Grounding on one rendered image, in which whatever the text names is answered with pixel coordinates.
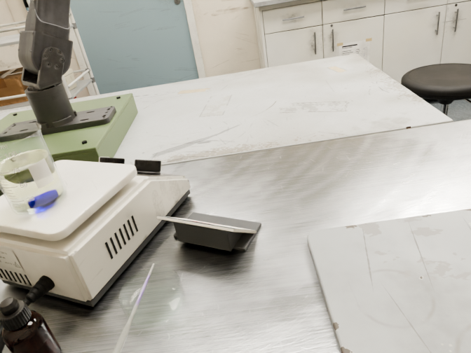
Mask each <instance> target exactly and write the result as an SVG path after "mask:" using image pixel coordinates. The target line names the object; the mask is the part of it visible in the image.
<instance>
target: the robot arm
mask: <svg viewBox="0 0 471 353"><path fill-rule="evenodd" d="M70 1H71V0H30V3H29V11H28V13H27V17H26V22H25V30H24V31H20V38H19V46H18V59H19V61H20V63H21V65H22V66H23V70H22V78H21V81H22V84H23V85H26V86H29V87H28V88H27V89H26V90H25V94H26V96H27V99H28V101H29V103H30V105H31V108H32V110H33V112H34V115H35V116H36V119H34V120H27V121H22V122H18V123H13V124H12V125H18V124H22V123H38V124H40V125H41V132H42V135H46V134H53V133H58V132H65V131H70V130H77V129H82V128H86V127H94V126H98V125H105V124H107V123H110V122H111V120H112V118H113V117H114V115H115V113H116V109H115V106H108V107H103V108H98V109H91V110H87V111H79V112H76V111H75V110H73V109H72V107H71V104H70V101H69V98H68V96H67V93H66V91H65V88H64V86H63V83H62V75H64V74H65V73H66V72H67V71H68V69H69V67H70V64H71V54H72V47H73V41H70V40H69V33H70V24H69V9H70ZM12 125H10V126H12ZM10 126H9V127H10Z"/></svg>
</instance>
